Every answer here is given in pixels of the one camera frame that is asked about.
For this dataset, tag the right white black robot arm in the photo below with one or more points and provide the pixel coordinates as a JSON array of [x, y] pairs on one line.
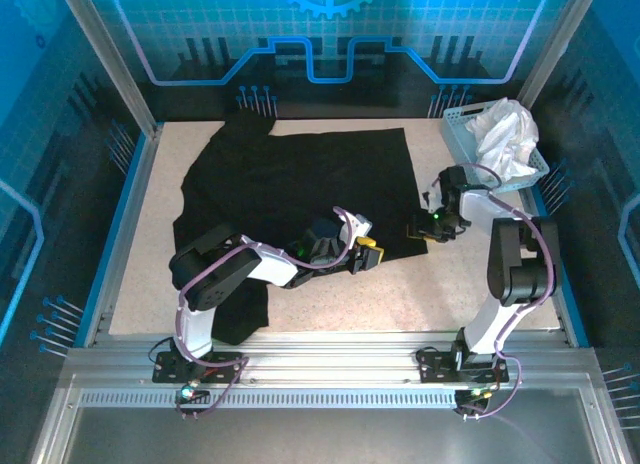
[[520, 264]]

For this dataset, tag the small LED controller board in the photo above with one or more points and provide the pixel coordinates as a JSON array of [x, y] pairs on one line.
[[189, 393], [475, 394]]

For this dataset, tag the aluminium table side rail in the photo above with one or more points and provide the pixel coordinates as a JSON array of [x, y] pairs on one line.
[[125, 224], [565, 324]]

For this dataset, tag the aluminium mounting rail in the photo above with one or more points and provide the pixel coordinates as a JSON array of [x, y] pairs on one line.
[[325, 359]]

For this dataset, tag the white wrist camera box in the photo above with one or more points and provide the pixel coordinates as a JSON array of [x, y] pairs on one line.
[[357, 224], [432, 199]]

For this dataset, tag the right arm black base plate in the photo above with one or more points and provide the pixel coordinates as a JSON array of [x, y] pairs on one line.
[[432, 369]]

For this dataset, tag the brushed metal shelf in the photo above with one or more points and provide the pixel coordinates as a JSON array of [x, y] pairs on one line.
[[325, 434]]

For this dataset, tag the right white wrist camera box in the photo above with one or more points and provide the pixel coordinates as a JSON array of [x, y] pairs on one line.
[[432, 199]]

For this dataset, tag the light blue plastic basket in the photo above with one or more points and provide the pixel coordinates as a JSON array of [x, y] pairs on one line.
[[457, 134]]

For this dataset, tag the aluminium frame post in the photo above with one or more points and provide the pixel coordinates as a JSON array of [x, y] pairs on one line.
[[110, 59], [550, 54]]

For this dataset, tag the black t-shirt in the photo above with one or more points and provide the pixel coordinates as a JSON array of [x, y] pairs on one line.
[[300, 174]]

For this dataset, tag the white crumpled t-shirt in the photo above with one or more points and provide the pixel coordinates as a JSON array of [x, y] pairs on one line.
[[505, 139]]

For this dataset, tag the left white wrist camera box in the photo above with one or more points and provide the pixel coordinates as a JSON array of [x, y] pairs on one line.
[[357, 224]]

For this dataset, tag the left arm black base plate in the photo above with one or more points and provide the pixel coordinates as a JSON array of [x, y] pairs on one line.
[[167, 371]]

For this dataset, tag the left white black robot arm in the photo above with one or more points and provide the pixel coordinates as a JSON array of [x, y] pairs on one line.
[[215, 279]]

